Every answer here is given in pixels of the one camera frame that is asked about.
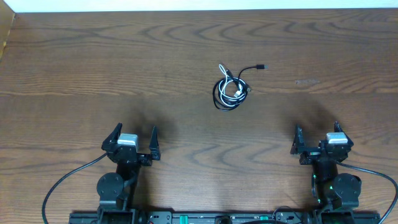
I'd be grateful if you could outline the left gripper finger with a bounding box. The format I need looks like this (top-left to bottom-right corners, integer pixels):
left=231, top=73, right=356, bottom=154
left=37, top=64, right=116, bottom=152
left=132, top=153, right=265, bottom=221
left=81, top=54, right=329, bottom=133
left=149, top=126, right=161, bottom=161
left=101, top=123, right=123, bottom=151

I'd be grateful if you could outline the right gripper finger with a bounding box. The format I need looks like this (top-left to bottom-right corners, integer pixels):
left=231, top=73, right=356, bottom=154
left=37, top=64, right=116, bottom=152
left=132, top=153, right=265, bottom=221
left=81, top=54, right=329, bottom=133
left=333, top=121, right=354, bottom=146
left=290, top=124, right=305, bottom=154

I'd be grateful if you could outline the black USB cable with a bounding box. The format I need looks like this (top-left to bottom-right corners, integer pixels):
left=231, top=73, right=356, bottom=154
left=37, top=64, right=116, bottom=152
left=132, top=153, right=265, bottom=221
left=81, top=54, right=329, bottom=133
left=214, top=67, right=252, bottom=110
left=212, top=64, right=269, bottom=111

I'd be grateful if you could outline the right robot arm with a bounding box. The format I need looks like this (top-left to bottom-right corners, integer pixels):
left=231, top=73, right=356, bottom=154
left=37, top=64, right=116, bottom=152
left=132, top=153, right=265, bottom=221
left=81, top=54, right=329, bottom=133
left=290, top=122, right=361, bottom=210

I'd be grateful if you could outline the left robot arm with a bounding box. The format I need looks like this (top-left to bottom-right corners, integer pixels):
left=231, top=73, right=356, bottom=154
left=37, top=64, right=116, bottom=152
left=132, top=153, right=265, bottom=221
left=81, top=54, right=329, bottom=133
left=96, top=123, right=161, bottom=211

